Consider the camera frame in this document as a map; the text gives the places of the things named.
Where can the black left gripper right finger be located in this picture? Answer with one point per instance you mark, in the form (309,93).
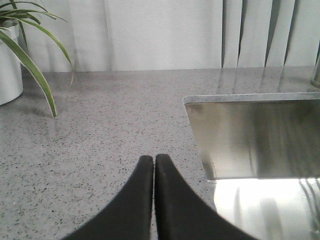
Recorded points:
(181,214)

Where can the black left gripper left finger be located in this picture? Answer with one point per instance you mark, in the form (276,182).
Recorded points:
(128,215)

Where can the stainless steel sink basin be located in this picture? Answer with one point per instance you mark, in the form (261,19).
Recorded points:
(261,154)

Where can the chrome kitchen faucet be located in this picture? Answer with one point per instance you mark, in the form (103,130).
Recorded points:
(315,79)

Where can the white plant pot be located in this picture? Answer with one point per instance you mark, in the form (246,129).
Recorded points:
(11,85)

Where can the white pleated curtain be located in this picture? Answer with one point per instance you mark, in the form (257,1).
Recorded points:
(125,35)

